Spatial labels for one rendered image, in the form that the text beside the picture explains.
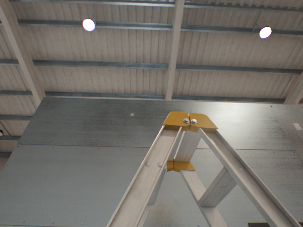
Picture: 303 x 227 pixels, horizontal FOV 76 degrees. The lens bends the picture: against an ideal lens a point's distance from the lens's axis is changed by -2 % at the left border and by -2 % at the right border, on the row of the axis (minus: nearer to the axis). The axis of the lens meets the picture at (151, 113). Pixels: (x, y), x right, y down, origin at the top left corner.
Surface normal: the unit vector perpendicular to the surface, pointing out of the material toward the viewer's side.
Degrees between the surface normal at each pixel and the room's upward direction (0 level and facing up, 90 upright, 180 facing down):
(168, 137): 88
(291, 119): 90
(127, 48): 177
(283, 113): 90
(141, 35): 177
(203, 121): 90
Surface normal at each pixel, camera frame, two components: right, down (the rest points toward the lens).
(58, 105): 0.04, -0.70
